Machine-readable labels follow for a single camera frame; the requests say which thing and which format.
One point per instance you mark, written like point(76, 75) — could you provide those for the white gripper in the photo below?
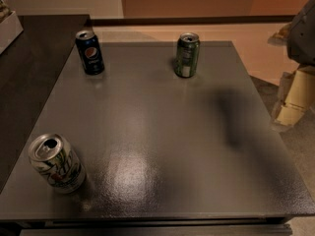
point(302, 38)

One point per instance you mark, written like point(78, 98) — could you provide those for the white 7up can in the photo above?
point(52, 156)

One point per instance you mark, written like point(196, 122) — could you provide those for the green soda can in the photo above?
point(187, 54)

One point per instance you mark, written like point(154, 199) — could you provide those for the blue pepsi can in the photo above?
point(89, 51)

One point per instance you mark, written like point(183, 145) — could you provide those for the dark side counter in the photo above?
point(29, 69)

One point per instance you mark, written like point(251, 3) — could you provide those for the white box on counter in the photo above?
point(10, 26)

